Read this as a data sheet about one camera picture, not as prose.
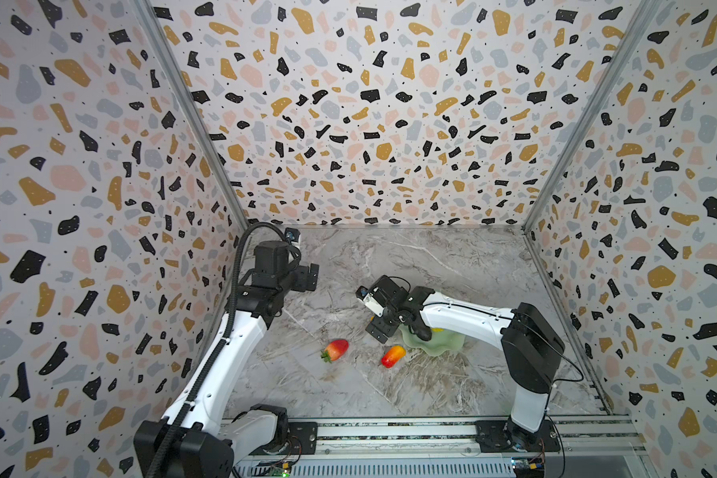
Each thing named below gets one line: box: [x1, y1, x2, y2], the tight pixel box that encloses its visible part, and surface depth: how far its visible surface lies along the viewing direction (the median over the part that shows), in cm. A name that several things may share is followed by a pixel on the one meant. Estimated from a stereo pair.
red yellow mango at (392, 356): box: [380, 344, 408, 369], surface depth 87 cm
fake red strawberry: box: [320, 338, 350, 364], surface depth 87 cm
